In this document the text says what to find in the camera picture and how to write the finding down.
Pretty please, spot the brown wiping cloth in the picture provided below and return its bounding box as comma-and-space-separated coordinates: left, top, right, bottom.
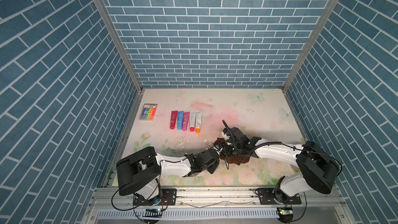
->
213, 138, 250, 166

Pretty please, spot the white orange-capped toothpaste tube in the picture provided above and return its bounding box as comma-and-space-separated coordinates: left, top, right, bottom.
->
195, 111, 203, 133

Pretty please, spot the white pink-capped toothpaste tube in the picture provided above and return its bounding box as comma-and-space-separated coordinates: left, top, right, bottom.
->
189, 111, 197, 132

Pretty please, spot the magenta toothpaste tube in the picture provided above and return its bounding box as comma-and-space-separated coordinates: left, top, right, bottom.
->
182, 112, 190, 131

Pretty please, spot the blue toothpaste tube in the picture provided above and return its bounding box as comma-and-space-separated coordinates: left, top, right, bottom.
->
177, 111, 184, 130

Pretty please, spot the red toothpaste tube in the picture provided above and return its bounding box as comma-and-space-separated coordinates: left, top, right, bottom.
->
170, 111, 178, 130

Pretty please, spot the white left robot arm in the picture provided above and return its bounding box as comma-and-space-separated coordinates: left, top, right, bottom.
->
116, 146, 220, 201

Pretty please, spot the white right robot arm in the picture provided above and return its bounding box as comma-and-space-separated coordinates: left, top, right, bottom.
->
214, 127, 343, 202

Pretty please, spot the rainbow highlighter pen pack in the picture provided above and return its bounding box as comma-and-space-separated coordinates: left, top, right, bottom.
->
139, 104, 158, 121

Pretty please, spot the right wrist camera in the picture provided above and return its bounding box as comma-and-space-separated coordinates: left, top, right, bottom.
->
221, 131, 229, 141

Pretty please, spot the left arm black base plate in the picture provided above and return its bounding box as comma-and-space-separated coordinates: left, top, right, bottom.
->
133, 188, 177, 207

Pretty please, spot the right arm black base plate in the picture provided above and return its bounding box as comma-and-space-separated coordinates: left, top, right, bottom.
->
255, 188, 302, 205

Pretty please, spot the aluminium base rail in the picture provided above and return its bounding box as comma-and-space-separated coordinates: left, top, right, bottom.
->
82, 186, 354, 224

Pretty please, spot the aluminium right corner post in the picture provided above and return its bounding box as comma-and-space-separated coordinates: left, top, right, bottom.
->
282, 0, 340, 96

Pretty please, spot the aluminium corner post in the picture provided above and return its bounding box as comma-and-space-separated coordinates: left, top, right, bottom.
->
92, 0, 143, 94
282, 0, 340, 96

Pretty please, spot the aluminium left corner post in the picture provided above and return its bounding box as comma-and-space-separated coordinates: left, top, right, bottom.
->
92, 0, 143, 94

